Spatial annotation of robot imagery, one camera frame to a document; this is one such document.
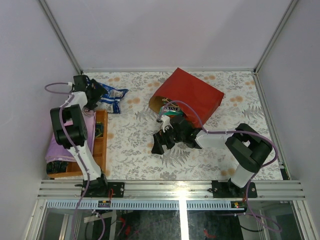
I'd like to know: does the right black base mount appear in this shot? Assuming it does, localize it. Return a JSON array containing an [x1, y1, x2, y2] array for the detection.
[[207, 180, 258, 199]]

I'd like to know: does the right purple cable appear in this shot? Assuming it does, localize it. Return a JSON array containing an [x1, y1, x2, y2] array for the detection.
[[157, 100, 283, 233]]

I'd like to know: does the aluminium front rail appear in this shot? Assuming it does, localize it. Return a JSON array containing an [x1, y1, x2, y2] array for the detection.
[[37, 180, 306, 201]]

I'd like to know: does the red paper bag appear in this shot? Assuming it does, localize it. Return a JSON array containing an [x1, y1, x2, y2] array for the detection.
[[148, 68, 225, 128]]

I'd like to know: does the floral table mat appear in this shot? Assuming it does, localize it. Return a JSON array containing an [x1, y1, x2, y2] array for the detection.
[[88, 71, 270, 181]]

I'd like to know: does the pink folded cloth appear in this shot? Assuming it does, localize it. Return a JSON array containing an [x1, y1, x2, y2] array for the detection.
[[45, 108, 96, 163]]

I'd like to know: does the wooden organizer tray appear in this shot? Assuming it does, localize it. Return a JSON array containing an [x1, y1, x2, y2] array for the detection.
[[45, 110, 108, 179]]

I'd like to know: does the purple cable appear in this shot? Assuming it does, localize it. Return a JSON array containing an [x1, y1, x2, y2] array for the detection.
[[44, 81, 107, 240], [157, 100, 283, 233]]

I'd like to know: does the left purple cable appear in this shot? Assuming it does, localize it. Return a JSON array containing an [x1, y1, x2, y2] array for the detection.
[[44, 81, 107, 240]]

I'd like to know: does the white slotted cable duct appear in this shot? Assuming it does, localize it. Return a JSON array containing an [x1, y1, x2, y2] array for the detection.
[[47, 199, 246, 211]]

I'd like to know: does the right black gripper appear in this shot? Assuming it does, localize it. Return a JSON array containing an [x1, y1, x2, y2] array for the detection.
[[151, 124, 185, 155]]

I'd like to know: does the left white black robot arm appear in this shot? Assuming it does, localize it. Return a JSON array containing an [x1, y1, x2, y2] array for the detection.
[[50, 75, 110, 198]]

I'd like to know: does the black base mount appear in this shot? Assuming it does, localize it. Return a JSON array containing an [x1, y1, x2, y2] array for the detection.
[[207, 180, 258, 199], [84, 181, 125, 199]]

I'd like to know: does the green Fox's candy bag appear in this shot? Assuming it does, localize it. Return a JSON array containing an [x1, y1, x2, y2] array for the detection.
[[159, 105, 184, 116]]

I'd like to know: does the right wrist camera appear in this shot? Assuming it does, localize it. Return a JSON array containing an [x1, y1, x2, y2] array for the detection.
[[156, 115, 172, 133]]

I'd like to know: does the blue chips bag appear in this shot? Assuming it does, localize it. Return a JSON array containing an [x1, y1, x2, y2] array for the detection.
[[94, 83, 129, 114]]

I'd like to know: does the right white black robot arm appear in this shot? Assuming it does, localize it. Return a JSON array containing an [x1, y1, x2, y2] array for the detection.
[[151, 115, 275, 199]]

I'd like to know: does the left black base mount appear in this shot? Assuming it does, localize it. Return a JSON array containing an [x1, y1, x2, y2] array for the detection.
[[84, 181, 125, 199]]

